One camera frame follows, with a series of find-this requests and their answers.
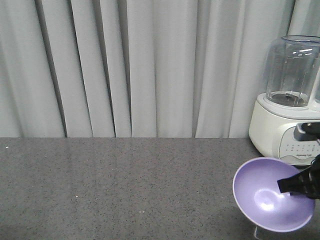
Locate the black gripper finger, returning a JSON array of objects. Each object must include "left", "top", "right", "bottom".
[{"left": 277, "top": 155, "right": 320, "bottom": 200}]

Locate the purple plastic bowl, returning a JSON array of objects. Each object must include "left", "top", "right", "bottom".
[{"left": 232, "top": 157, "right": 316, "bottom": 233}]

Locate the white blender base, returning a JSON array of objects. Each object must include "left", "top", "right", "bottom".
[{"left": 249, "top": 93, "right": 320, "bottom": 166}]

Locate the clear blender jar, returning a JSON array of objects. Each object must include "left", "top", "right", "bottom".
[{"left": 263, "top": 35, "right": 320, "bottom": 108}]

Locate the white curtain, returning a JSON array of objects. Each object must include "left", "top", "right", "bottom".
[{"left": 0, "top": 0, "right": 320, "bottom": 138}]

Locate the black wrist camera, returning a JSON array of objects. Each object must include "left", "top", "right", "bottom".
[{"left": 293, "top": 121, "right": 320, "bottom": 141}]

